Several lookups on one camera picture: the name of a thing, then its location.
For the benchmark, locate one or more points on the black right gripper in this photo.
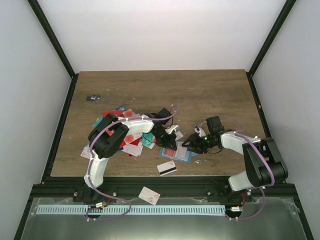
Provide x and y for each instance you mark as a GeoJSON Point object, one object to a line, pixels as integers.
{"type": "Point", "coordinates": [194, 144]}

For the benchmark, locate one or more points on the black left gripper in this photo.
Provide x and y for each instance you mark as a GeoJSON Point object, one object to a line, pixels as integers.
{"type": "Point", "coordinates": [171, 140]}

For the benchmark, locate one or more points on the red white circle card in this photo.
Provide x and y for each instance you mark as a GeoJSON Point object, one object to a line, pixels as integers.
{"type": "Point", "coordinates": [168, 152]}

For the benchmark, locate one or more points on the blue card holder wallet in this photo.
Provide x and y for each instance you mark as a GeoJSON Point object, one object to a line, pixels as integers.
{"type": "Point", "coordinates": [185, 160]}

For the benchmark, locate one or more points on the white floral card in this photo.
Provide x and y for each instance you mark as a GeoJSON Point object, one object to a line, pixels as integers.
{"type": "Point", "coordinates": [178, 135]}
{"type": "Point", "coordinates": [149, 196]}
{"type": "Point", "coordinates": [181, 152]}

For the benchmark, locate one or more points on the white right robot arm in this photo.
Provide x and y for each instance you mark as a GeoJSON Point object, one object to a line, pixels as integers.
{"type": "Point", "coordinates": [264, 164]}

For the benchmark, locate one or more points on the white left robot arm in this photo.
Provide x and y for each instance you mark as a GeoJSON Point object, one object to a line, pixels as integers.
{"type": "Point", "coordinates": [106, 138]}

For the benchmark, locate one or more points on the white striped card on table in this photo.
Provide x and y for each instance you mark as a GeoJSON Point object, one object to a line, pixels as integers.
{"type": "Point", "coordinates": [166, 168]}

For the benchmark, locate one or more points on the black VIP card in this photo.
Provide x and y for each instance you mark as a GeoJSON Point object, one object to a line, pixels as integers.
{"type": "Point", "coordinates": [93, 98]}

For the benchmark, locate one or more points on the light blue slotted strip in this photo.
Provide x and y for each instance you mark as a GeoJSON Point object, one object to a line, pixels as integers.
{"type": "Point", "coordinates": [114, 210]}

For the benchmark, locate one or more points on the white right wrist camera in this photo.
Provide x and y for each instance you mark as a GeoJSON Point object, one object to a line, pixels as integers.
{"type": "Point", "coordinates": [199, 130]}

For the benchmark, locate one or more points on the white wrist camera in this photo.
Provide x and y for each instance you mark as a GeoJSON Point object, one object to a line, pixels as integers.
{"type": "Point", "coordinates": [173, 129]}
{"type": "Point", "coordinates": [199, 130]}

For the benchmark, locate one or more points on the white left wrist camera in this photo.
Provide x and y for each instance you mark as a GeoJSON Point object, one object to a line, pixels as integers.
{"type": "Point", "coordinates": [173, 129]}

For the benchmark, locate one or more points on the white floral card on rail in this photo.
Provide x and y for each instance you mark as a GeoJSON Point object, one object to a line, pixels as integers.
{"type": "Point", "coordinates": [149, 196]}

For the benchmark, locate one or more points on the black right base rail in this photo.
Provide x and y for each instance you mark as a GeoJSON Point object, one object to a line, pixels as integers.
{"type": "Point", "coordinates": [258, 105]}

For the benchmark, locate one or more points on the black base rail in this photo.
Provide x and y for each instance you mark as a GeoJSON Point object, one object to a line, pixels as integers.
{"type": "Point", "coordinates": [59, 130]}
{"type": "Point", "coordinates": [258, 105]}

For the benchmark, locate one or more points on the black front mounting rail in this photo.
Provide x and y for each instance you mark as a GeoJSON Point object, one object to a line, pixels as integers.
{"type": "Point", "coordinates": [211, 188]}

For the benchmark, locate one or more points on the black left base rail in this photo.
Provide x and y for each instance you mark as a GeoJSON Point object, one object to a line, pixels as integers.
{"type": "Point", "coordinates": [59, 130]}

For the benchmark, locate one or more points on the black right frame post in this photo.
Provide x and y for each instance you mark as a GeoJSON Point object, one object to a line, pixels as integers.
{"type": "Point", "coordinates": [280, 20]}

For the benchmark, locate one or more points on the black frame post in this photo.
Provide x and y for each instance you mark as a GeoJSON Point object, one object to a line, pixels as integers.
{"type": "Point", "coordinates": [280, 20]}
{"type": "Point", "coordinates": [45, 24]}

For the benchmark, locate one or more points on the black left frame post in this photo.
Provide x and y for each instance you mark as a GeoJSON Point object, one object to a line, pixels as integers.
{"type": "Point", "coordinates": [45, 24]}

